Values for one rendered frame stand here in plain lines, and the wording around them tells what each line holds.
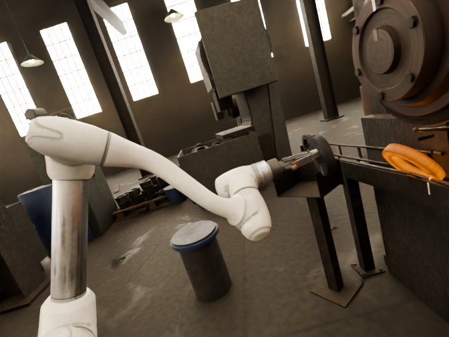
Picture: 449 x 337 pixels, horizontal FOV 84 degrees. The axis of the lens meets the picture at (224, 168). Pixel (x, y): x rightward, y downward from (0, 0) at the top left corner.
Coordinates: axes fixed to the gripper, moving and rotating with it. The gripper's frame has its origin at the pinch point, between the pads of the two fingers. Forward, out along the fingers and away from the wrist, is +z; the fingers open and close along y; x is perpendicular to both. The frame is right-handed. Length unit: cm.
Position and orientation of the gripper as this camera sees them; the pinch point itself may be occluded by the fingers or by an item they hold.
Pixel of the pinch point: (320, 151)
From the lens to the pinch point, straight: 100.7
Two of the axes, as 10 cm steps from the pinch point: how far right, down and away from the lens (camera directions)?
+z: 9.4, -3.5, -0.2
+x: -3.4, -9.2, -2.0
